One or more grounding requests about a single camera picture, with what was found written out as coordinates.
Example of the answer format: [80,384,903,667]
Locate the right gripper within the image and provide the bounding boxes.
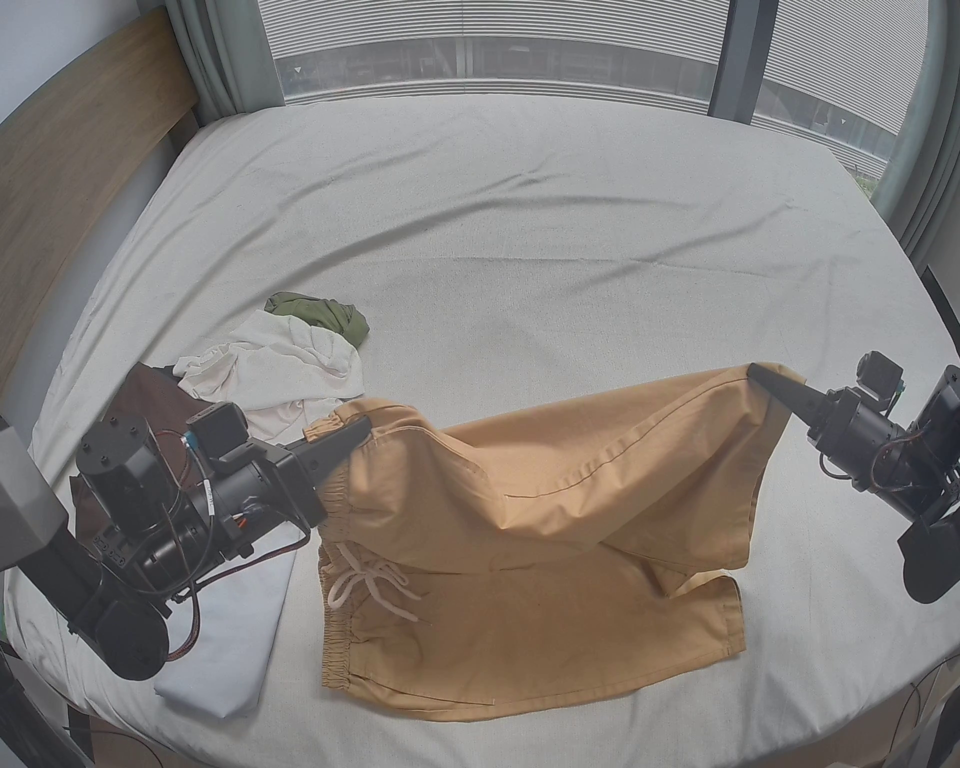
[806,384,899,490]

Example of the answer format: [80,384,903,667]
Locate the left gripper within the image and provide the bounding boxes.
[202,439,330,544]

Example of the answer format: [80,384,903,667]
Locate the tan shorts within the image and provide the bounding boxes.
[301,362,807,723]

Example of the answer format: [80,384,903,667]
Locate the bed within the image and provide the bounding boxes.
[0,7,960,768]

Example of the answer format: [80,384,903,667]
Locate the cream garment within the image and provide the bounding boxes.
[174,311,367,444]

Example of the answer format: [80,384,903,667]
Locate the brown garment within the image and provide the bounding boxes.
[71,362,219,541]

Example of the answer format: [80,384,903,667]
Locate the pale blue garment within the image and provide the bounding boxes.
[153,525,297,717]

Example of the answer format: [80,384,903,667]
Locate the green garment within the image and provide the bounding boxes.
[264,291,370,350]

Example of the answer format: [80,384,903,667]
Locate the blue-green curtain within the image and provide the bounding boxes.
[873,0,960,271]
[163,0,288,125]

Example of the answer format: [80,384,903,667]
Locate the window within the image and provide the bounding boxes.
[255,0,935,181]

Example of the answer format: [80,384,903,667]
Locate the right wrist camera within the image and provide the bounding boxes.
[857,351,905,410]

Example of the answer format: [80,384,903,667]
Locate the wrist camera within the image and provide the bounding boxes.
[857,351,905,410]
[186,402,252,474]

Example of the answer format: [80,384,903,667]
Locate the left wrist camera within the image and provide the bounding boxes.
[186,402,252,474]

